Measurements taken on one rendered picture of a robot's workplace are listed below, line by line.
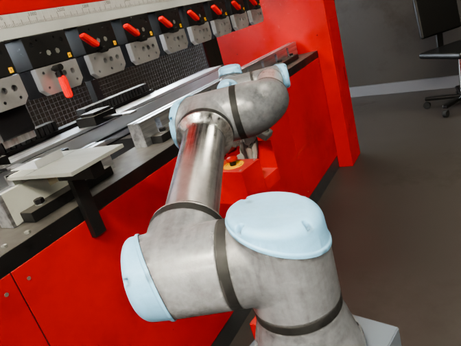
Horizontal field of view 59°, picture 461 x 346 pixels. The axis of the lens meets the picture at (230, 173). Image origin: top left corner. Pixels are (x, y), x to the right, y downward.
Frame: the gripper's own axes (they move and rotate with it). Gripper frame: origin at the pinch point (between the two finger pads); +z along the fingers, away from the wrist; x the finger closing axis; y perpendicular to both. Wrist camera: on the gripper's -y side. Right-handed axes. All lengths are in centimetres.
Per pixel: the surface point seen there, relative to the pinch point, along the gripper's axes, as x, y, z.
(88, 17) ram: 20, 38, -58
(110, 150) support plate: 49, 7, -26
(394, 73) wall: -355, 55, 56
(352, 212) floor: -94, 6, 74
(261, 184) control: 6.7, -6.8, 3.2
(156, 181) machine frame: 26.2, 21.4, -4.5
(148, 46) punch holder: -3, 40, -45
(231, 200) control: 15.1, 0.4, 5.7
